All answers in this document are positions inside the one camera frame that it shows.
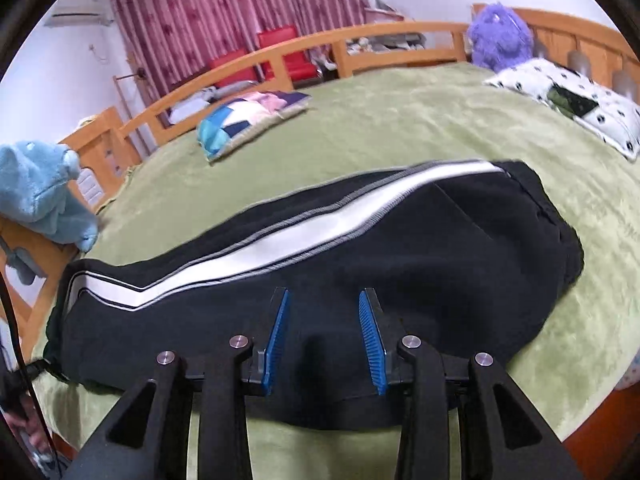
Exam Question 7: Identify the purple plush toy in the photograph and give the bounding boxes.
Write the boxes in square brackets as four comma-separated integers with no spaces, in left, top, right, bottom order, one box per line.
[467,2,536,73]

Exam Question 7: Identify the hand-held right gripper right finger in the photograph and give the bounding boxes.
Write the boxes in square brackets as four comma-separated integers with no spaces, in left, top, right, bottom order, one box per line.
[359,287,583,480]

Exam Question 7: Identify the black cable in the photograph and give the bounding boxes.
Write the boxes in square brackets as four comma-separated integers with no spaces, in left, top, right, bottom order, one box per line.
[0,275,66,480]

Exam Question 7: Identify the white bedding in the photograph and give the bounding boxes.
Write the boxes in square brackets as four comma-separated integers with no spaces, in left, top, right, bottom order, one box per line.
[167,85,251,126]

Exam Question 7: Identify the wooden nightstand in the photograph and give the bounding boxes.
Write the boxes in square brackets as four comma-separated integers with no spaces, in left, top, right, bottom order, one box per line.
[0,215,81,356]

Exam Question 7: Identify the wooden coat stand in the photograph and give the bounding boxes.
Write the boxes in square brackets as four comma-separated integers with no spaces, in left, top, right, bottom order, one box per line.
[112,72,151,156]

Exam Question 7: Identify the green fleece blanket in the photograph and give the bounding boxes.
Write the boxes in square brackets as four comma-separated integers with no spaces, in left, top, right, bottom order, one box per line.
[30,62,640,480]

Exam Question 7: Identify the white air conditioner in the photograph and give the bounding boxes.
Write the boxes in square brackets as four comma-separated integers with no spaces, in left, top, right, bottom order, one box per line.
[44,7,115,28]

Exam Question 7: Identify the pink curtain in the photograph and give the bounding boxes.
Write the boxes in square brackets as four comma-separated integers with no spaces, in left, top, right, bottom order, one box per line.
[107,0,373,106]

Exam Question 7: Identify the white pillow with black dots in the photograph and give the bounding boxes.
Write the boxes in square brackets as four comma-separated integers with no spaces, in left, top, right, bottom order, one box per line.
[482,58,640,161]

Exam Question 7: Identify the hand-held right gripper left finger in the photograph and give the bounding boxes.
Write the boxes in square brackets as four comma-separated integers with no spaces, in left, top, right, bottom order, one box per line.
[62,287,291,480]

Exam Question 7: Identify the person's left hand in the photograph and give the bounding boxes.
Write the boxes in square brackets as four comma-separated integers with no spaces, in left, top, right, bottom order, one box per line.
[20,407,51,461]

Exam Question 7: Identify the black pants with white stripe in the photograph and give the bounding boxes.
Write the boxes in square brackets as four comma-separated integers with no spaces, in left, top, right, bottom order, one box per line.
[44,159,586,431]

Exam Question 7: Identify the blue plush toy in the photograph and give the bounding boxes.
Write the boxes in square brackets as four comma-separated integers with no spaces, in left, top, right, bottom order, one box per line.
[0,141,100,253]

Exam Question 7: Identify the white ribbed panel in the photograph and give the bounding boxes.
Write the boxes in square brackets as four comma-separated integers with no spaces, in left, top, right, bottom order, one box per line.
[77,167,103,206]

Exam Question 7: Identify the wooden bed frame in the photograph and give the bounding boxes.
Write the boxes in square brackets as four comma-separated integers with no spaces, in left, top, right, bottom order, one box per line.
[60,6,640,211]

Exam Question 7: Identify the patchwork pillow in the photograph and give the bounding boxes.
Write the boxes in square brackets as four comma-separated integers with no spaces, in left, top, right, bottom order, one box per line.
[196,91,312,163]

